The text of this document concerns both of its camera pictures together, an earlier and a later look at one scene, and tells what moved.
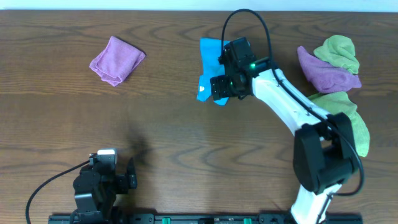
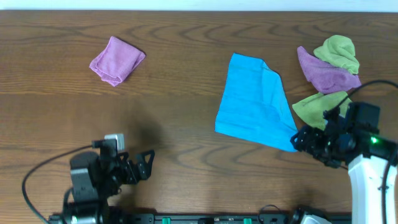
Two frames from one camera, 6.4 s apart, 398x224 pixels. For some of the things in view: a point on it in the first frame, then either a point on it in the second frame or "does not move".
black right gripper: (218, 88) → (306, 141)
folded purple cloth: (115, 61) does not move
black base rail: (200, 218) does not move
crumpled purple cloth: (325, 76) does not move
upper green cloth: (341, 50) does not move
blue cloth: (211, 48) → (255, 105)
